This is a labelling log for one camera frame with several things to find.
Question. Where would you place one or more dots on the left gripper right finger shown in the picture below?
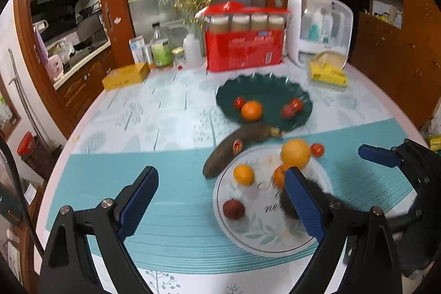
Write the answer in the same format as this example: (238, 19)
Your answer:
(363, 237)

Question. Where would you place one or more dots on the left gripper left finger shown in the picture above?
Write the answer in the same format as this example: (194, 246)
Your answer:
(68, 265)

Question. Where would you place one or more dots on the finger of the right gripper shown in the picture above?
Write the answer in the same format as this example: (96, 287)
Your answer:
(384, 157)

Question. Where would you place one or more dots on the dark green avocado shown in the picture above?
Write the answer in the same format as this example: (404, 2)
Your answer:
(287, 202)

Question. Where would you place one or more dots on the large yellow grapefruit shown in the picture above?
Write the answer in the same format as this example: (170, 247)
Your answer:
(296, 152)

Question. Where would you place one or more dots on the cherry tomato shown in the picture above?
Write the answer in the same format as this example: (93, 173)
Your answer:
(296, 104)
(239, 103)
(317, 150)

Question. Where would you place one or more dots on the small mandarin with stem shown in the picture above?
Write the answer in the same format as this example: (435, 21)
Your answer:
(278, 176)

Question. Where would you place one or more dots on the red lychee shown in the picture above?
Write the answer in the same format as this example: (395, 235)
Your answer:
(233, 209)
(288, 112)

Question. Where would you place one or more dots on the dark brown banana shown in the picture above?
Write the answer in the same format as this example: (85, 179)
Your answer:
(233, 145)

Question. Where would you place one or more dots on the small yellow-orange kumquat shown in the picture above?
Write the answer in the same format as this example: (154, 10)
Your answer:
(244, 175)

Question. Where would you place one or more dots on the large orange mandarin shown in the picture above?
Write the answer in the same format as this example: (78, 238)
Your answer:
(251, 111)

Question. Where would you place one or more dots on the cherry tomato front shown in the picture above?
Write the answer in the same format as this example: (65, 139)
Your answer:
(239, 103)

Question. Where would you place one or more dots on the cherry tomato beside grapefruit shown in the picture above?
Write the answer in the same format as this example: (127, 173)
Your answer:
(317, 150)

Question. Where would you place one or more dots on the round white printed placemat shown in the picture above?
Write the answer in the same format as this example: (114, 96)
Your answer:
(265, 229)

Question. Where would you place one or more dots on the yellow tissue pack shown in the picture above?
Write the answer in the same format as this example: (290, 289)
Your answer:
(327, 68)

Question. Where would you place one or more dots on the dark green scalloped plate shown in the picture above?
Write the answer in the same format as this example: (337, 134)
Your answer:
(273, 93)

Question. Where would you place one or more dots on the white plastic storage box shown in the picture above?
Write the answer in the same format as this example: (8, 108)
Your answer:
(317, 26)

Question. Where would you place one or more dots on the red paper cup package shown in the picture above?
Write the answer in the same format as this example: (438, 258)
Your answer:
(239, 37)

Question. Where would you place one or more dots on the yellow flat box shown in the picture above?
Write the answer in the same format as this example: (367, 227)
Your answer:
(125, 76)

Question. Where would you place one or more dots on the white plastic bottle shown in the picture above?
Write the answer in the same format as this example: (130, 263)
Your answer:
(191, 46)

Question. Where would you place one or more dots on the small glass jar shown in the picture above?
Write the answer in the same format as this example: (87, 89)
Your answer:
(179, 59)

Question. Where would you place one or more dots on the green label glass bottle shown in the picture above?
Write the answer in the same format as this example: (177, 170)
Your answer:
(160, 47)

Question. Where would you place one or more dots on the white carton box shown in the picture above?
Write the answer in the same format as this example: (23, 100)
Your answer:
(137, 45)

